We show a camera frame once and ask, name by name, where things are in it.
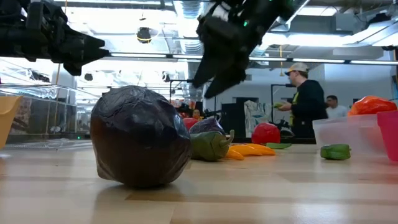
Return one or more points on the white patterned cover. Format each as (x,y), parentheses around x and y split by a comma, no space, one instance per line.
(253,113)

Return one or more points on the long ceiling light strip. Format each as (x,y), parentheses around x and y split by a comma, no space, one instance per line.
(311,60)

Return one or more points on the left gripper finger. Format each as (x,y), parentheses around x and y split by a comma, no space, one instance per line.
(90,54)
(84,40)

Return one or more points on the green object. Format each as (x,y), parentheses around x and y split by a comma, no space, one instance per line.
(277,105)

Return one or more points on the red tomato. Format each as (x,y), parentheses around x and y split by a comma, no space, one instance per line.
(189,123)
(265,133)

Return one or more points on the black hanging ceiling lamp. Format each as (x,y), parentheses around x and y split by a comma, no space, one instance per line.
(144,35)

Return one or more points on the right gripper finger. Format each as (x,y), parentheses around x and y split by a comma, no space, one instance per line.
(211,59)
(231,74)

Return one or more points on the red plastic basket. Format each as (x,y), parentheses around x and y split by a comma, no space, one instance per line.
(390,137)

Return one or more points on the black cabinet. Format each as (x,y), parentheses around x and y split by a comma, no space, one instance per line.
(236,115)

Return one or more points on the clear plastic container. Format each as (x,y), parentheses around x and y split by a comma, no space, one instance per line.
(342,133)
(46,144)

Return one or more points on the yellow plastic basket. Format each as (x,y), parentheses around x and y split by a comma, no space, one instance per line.
(7,118)

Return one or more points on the green chili pepper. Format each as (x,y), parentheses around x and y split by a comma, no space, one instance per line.
(279,146)

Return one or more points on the large dark green pepper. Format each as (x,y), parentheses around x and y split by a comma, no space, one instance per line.
(210,146)

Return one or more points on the dark purple round fruit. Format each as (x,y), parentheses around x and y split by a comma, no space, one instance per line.
(140,137)

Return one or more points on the person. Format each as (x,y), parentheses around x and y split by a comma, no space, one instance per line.
(335,109)
(308,99)

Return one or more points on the black round ceiling speaker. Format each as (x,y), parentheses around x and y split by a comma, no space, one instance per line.
(88,76)

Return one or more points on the orange bell pepper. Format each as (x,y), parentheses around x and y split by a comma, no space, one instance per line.
(371,105)

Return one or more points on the silver ventilation duct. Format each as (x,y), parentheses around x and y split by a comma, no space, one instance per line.
(189,9)

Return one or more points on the black aluminium table frame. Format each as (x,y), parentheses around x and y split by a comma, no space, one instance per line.
(298,140)

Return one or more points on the small green bell pepper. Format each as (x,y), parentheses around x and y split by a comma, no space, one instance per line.
(335,152)

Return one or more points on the black metal gantry frame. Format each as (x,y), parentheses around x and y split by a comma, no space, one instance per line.
(273,93)

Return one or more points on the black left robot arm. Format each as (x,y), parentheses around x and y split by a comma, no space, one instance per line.
(12,31)

